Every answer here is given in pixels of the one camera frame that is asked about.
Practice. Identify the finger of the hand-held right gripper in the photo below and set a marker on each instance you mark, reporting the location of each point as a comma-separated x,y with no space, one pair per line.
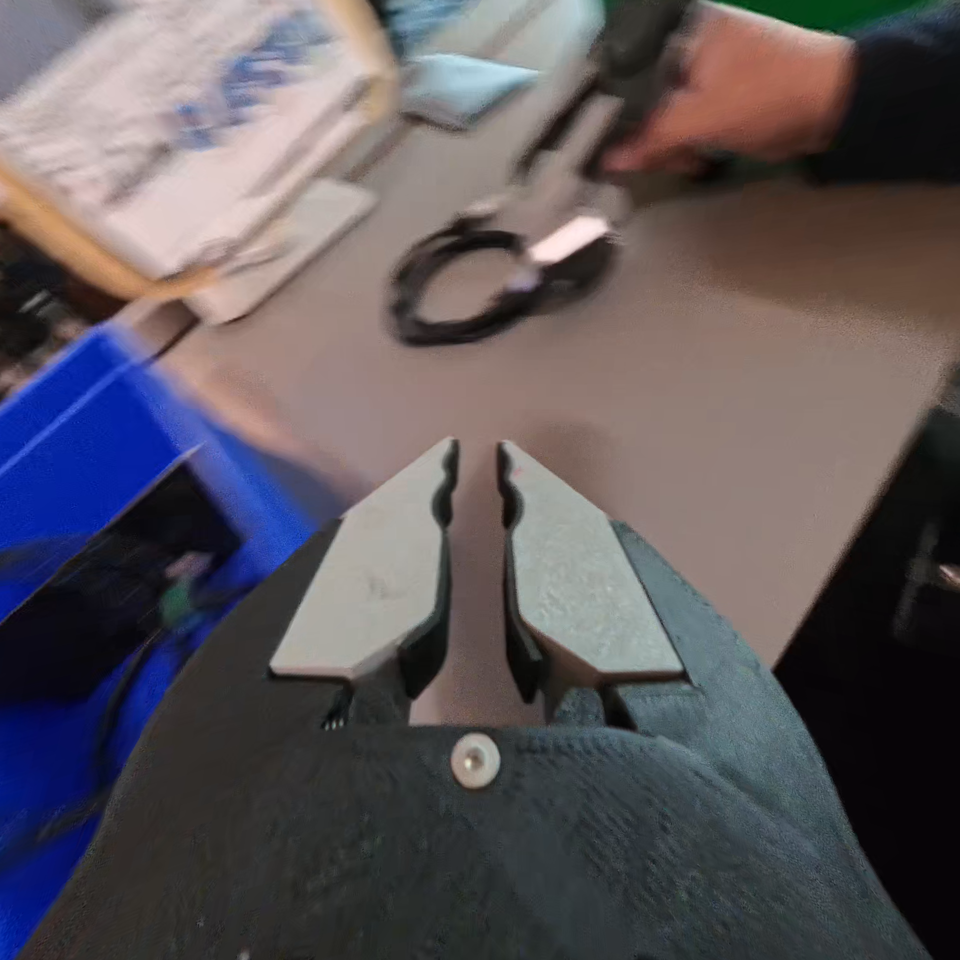
547,195
611,206

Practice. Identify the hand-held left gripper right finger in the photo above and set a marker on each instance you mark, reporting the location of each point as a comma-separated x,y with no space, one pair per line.
592,592

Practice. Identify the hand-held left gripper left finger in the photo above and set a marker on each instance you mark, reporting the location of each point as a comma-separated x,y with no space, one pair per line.
367,592

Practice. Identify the green storage bin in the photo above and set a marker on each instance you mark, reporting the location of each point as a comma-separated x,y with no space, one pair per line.
787,11

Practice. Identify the blue storage bin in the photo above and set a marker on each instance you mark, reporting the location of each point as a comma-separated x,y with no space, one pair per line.
75,450

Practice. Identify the person's right forearm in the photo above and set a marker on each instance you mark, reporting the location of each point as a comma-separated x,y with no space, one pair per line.
900,97

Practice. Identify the person's right hand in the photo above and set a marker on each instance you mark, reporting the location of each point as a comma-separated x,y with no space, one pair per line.
750,90

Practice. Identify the wooden stand board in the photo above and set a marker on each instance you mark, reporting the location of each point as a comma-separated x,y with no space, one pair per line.
60,240

